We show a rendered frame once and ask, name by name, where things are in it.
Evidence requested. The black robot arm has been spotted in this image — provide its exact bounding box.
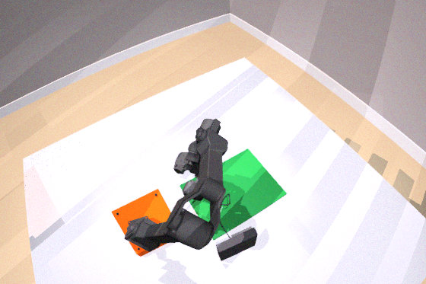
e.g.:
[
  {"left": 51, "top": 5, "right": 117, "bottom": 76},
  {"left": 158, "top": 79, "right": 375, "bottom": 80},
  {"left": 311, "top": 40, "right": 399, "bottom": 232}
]
[{"left": 124, "top": 118, "right": 228, "bottom": 252}]

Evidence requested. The green circuit board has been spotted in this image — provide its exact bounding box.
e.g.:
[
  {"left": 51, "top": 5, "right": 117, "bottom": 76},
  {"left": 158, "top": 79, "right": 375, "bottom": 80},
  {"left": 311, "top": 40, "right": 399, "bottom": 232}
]
[{"left": 189, "top": 149, "right": 287, "bottom": 241}]

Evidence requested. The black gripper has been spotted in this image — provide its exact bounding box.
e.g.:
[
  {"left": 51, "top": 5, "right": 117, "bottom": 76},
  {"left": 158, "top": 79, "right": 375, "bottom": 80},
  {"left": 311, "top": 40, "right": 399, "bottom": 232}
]
[{"left": 182, "top": 161, "right": 203, "bottom": 201}]

